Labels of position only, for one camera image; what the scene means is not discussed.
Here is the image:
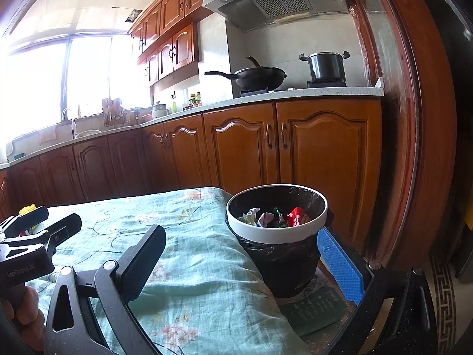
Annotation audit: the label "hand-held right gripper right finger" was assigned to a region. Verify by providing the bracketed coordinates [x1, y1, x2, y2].
[317, 227, 439, 355]

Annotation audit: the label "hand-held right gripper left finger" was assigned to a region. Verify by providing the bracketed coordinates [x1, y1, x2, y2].
[44, 224, 167, 355]

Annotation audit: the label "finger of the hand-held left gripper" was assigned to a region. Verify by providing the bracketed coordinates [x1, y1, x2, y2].
[0, 213, 83, 256]
[0, 206, 50, 238]

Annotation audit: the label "white-rimmed black trash bin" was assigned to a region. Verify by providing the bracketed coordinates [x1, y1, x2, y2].
[231, 186, 326, 299]

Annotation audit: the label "red snack bag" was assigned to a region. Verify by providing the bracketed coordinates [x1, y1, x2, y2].
[287, 206, 313, 227]

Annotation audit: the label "green snack bag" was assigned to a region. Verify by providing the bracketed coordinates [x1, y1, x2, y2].
[273, 207, 291, 228]

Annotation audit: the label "white tissue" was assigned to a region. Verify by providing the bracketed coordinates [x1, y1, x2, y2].
[238, 208, 258, 226]

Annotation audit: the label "person's left hand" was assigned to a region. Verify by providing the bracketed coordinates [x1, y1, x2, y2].
[0, 286, 47, 353]

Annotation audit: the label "yellow foam fruit net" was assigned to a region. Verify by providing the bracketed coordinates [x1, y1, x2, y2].
[19, 203, 40, 230]

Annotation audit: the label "teal floral tablecloth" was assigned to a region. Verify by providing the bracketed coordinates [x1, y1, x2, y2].
[7, 186, 315, 355]

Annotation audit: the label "green booklet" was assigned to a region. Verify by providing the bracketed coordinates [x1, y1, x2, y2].
[278, 284, 349, 338]

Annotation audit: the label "white dish towel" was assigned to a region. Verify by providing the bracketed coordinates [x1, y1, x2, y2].
[38, 123, 57, 145]

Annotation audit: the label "chrome faucet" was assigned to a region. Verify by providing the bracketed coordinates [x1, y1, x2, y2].
[61, 107, 77, 140]

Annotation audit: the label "utensil rack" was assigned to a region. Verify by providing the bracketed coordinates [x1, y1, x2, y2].
[101, 98, 127, 127]

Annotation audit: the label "white lidded pot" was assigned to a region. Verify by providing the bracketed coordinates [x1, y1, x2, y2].
[150, 101, 171, 119]

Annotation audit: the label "wooden base cabinets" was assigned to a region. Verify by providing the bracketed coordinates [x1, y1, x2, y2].
[0, 98, 383, 256]

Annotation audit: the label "kitchen window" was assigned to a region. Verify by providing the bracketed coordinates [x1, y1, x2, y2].
[0, 33, 149, 146]

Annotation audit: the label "row of condiment bottles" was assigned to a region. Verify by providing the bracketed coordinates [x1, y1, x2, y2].
[184, 91, 204, 110]

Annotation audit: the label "stone kitchen countertop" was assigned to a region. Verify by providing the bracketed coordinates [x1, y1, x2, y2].
[0, 77, 385, 171]

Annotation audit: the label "gas stove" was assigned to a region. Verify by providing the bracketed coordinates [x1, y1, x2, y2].
[240, 79, 348, 97]

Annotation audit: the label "black stock pot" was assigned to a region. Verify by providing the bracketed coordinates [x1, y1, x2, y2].
[299, 50, 350, 82]

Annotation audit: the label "black wok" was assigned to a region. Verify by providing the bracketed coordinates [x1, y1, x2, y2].
[204, 56, 288, 91]

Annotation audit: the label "wooden upper cabinets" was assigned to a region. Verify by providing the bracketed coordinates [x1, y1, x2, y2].
[128, 0, 346, 88]

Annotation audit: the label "steel range hood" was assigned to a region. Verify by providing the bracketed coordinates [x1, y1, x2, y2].
[202, 0, 352, 32]

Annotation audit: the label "wooden door frame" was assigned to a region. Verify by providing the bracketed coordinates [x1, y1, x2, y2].
[338, 0, 459, 271]

